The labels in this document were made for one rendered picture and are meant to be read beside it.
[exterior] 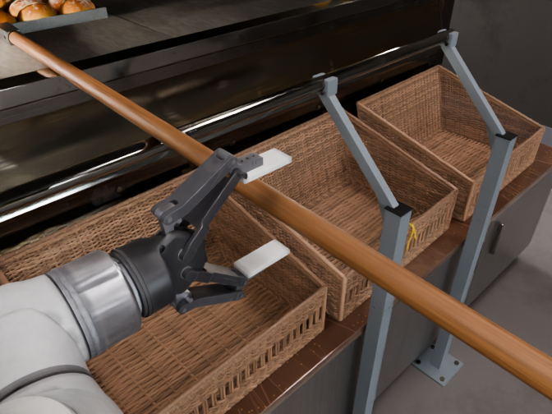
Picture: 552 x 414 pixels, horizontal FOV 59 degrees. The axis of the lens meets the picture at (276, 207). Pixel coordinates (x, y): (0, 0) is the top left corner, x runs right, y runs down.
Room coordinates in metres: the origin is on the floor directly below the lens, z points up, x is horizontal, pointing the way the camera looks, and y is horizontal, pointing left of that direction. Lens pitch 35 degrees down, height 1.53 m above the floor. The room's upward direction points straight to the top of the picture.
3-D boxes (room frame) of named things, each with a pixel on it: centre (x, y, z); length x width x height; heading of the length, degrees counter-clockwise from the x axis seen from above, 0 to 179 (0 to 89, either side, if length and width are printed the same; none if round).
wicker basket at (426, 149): (1.62, -0.64, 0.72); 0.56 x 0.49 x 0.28; 134
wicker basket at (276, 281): (0.79, 0.24, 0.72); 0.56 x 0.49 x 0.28; 135
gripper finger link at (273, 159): (0.47, 0.02, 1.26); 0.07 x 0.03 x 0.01; 132
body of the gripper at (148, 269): (0.38, 0.12, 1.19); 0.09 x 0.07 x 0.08; 132
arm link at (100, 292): (0.33, 0.17, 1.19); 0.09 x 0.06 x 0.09; 42
